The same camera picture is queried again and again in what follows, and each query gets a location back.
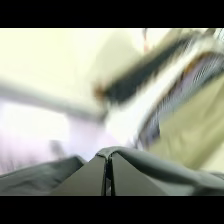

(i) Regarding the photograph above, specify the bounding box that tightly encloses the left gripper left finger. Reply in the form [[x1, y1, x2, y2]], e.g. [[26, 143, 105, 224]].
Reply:
[[50, 155, 107, 197]]

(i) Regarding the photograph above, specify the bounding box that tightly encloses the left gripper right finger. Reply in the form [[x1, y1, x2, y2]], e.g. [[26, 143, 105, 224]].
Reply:
[[110, 152, 168, 197]]

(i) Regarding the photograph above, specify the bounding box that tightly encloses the striped shirt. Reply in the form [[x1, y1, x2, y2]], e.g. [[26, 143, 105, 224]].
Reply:
[[133, 29, 224, 150]]

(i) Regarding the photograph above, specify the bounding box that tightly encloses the grey garment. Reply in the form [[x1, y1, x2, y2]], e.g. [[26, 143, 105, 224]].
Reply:
[[0, 145, 224, 197]]

